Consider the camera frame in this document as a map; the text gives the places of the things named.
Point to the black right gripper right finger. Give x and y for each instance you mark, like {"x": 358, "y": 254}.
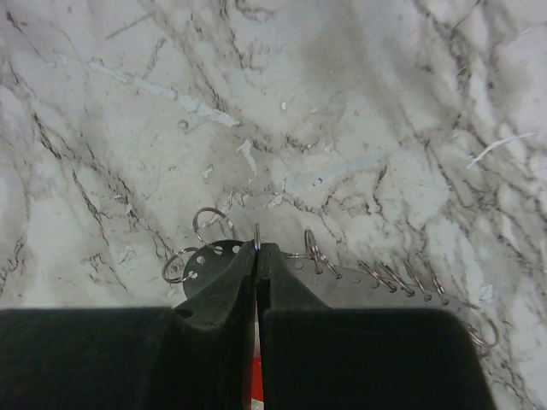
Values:
{"x": 318, "y": 357}

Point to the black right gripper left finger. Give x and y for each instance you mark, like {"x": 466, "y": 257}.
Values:
{"x": 194, "y": 356}

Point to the grey red key organizer plate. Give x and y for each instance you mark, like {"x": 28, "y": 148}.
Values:
{"x": 338, "y": 287}

